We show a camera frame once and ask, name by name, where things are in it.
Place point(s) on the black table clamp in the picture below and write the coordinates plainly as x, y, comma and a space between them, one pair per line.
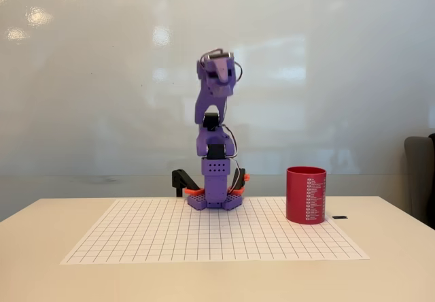
180, 179

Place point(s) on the small black flat piece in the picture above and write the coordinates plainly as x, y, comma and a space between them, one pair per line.
340, 217

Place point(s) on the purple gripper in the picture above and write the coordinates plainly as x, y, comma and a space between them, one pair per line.
222, 77

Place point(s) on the white grid paper mat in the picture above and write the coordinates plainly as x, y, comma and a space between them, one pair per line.
170, 234

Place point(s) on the grey chair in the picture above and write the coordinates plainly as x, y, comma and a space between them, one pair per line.
419, 179

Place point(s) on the orange clamp lever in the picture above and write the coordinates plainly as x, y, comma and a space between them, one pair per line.
246, 178
193, 190

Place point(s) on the red cup with white print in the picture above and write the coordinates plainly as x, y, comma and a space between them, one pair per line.
306, 196

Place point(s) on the purple robot arm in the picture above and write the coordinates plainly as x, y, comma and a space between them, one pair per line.
212, 176

